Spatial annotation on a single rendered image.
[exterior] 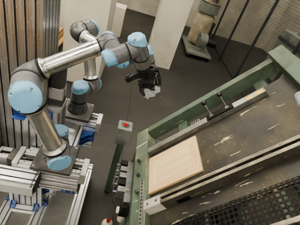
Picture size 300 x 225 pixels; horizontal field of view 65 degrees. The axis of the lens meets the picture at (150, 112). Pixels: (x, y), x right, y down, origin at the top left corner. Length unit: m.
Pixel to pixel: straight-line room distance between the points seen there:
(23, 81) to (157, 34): 4.39
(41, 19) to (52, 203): 1.59
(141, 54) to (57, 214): 1.66
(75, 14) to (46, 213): 2.61
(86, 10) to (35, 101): 2.78
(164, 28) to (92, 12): 1.97
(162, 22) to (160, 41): 0.40
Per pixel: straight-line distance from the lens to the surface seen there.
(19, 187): 1.54
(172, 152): 1.73
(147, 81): 1.09
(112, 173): 2.43
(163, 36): 5.24
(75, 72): 4.09
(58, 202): 2.34
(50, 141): 1.19
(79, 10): 3.71
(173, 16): 5.15
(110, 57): 0.98
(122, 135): 2.00
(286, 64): 1.72
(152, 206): 1.50
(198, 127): 1.73
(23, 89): 0.99
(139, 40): 0.97
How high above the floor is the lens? 2.21
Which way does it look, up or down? 35 degrees down
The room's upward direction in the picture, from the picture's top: 19 degrees clockwise
